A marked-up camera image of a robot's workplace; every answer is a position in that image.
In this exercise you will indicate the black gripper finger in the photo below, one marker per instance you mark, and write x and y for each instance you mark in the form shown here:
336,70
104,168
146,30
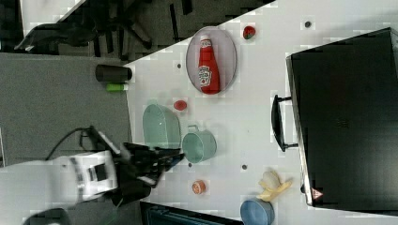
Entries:
165,166
168,153

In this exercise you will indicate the toy orange half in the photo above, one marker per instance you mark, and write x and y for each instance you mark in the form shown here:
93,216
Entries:
198,187

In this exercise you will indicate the grey oval plate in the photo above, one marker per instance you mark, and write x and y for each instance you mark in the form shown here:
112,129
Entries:
225,56

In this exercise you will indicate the black and silver toaster oven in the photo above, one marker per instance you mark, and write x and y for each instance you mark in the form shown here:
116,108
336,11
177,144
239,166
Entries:
344,97

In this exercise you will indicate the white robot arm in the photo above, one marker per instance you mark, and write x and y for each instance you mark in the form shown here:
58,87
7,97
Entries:
62,182

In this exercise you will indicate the red ketchup bottle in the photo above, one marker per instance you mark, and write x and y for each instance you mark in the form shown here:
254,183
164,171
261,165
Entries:
208,72

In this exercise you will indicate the blue table frame rail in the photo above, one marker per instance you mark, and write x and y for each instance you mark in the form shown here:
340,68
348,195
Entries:
156,214

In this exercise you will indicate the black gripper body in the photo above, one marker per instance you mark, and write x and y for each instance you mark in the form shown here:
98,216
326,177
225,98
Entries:
138,171

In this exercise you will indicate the red toy strawberry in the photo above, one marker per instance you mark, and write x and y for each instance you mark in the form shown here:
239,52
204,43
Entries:
249,32

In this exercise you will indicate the red toy tomato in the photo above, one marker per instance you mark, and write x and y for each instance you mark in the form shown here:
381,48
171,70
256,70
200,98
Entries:
180,105

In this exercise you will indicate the black cylinder post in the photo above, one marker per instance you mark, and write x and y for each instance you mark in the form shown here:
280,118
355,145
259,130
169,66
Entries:
112,74

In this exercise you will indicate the green cylinder object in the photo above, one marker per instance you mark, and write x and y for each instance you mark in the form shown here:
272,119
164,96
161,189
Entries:
117,87

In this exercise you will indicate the green cup with handle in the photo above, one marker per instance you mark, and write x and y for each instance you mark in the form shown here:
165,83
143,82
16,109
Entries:
198,145

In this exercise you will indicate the green plastic colander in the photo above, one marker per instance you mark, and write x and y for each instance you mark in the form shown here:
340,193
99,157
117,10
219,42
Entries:
161,127

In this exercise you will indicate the peeled toy banana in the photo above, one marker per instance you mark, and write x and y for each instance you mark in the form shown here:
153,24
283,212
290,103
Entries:
272,186

